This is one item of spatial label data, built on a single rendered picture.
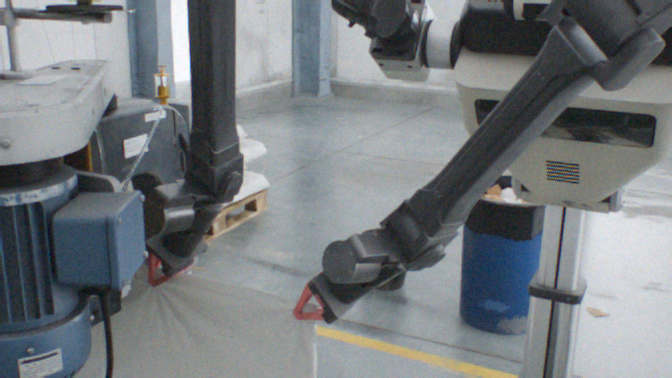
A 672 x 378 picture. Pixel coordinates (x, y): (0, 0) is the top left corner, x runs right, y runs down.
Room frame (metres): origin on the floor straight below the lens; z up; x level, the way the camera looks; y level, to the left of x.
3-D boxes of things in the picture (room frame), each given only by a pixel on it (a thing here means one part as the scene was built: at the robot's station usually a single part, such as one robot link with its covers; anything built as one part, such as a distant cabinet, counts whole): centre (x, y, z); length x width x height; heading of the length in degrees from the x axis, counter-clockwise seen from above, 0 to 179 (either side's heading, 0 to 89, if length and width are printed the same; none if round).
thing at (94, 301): (1.04, 0.41, 1.04); 0.08 x 0.06 x 0.05; 155
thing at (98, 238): (0.75, 0.27, 1.25); 0.10 x 0.08 x 0.12; 0
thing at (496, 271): (3.10, -0.79, 0.32); 0.51 x 0.48 x 0.65; 155
